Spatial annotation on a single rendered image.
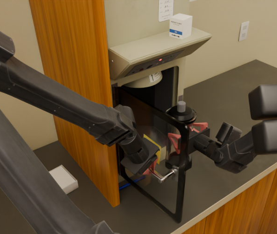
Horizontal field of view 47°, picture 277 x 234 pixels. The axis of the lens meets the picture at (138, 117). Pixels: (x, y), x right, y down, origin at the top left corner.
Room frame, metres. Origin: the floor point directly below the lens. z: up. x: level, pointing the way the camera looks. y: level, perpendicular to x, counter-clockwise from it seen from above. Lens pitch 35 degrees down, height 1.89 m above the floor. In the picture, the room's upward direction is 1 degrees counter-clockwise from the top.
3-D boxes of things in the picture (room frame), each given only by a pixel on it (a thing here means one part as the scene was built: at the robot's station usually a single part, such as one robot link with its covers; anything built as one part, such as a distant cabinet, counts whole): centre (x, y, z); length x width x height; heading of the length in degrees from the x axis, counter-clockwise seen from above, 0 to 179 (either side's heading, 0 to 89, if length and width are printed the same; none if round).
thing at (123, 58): (0.94, -0.08, 1.46); 0.32 x 0.11 x 0.10; 125
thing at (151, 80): (1.08, -0.01, 1.34); 0.18 x 0.18 x 0.05
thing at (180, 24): (0.98, -0.14, 1.54); 0.05 x 0.05 x 0.06; 48
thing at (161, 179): (0.70, -0.05, 1.20); 0.10 x 0.05 x 0.03; 40
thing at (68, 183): (0.87, 0.34, 0.96); 0.16 x 0.12 x 0.04; 130
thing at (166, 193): (0.77, -0.03, 1.19); 0.30 x 0.01 x 0.40; 41
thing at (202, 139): (0.83, -0.21, 1.19); 0.10 x 0.07 x 0.07; 126
